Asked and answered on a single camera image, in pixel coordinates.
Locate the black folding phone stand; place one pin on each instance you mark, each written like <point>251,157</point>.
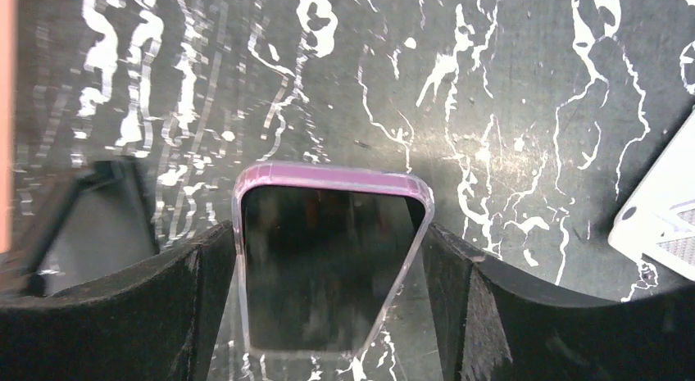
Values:
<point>92,222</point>

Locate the white phone stand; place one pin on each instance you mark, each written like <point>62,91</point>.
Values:
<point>657,220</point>

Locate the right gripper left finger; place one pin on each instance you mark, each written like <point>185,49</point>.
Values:
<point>155,320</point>

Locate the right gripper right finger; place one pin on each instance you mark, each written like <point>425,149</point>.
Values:
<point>494,321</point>

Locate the orange mesh desk organizer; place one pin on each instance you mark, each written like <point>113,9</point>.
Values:
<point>8,66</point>

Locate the phone with clear pink case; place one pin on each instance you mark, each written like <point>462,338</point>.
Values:
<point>321,253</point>

